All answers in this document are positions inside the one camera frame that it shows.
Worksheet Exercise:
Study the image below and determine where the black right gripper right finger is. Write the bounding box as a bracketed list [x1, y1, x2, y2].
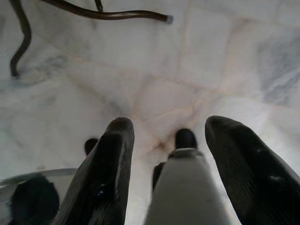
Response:
[205, 115, 300, 225]

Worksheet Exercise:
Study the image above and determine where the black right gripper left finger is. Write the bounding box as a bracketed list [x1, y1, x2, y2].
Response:
[58, 116, 135, 225]

